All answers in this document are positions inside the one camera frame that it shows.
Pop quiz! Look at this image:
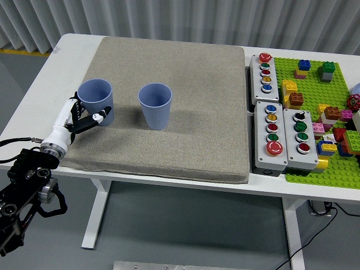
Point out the white toy block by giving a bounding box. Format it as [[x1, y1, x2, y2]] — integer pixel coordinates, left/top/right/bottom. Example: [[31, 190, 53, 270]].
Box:
[[320, 114, 338, 127]]

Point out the white pleated curtain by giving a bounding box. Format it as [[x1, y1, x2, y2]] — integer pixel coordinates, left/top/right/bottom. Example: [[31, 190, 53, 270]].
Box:
[[0, 0, 360, 57]]

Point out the grey selector switch control box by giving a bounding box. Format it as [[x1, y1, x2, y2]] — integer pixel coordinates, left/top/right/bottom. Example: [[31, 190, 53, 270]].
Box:
[[282, 108, 320, 171]]

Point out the grey five-button control box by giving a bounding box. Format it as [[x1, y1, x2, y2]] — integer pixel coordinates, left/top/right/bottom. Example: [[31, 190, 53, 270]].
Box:
[[252, 101, 289, 177], [249, 52, 280, 104]]

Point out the red valve wheel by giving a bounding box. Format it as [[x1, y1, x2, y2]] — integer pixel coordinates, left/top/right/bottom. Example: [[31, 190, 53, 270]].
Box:
[[345, 94, 360, 111]]

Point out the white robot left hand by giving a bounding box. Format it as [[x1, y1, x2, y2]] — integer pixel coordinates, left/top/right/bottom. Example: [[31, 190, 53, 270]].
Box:
[[42, 91, 113, 152]]

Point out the large yellow toy block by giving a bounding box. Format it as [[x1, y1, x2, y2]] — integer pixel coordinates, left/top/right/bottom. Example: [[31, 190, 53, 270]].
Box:
[[281, 79, 298, 99]]

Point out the brown toy block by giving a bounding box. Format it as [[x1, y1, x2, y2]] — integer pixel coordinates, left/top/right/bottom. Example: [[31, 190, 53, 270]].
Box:
[[288, 92, 304, 109], [323, 106, 341, 120]]

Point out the black floor cable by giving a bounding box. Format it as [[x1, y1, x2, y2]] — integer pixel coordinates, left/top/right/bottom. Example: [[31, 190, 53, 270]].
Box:
[[277, 206, 338, 270], [336, 202, 360, 217]]

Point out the green studded baseplate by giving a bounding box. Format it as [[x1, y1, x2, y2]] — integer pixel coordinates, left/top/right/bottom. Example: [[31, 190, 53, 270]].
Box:
[[273, 57, 360, 190]]

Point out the blue ribbed plastic cup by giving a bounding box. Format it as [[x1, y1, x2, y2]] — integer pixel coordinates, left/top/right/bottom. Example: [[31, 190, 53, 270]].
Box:
[[77, 78, 115, 127], [137, 83, 173, 131]]

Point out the white box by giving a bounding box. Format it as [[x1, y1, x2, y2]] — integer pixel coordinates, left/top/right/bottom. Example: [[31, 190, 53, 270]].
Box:
[[351, 110, 360, 133]]

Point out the red toy block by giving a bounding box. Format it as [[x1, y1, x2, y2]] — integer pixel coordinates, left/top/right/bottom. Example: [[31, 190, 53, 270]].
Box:
[[332, 127, 348, 143]]

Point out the yellow round toy block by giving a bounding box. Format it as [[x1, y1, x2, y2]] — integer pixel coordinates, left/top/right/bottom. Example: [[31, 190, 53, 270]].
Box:
[[313, 157, 329, 174]]

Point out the grey-brown fabric mat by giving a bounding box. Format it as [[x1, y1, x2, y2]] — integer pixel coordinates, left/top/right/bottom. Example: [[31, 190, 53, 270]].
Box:
[[56, 35, 251, 185]]

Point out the white table leg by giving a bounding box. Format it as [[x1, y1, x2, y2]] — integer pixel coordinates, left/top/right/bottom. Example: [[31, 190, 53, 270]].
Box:
[[282, 198, 306, 270], [80, 179, 112, 250]]

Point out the large green toy block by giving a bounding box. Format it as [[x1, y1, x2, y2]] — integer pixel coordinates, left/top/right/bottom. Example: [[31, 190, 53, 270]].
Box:
[[341, 129, 360, 155]]

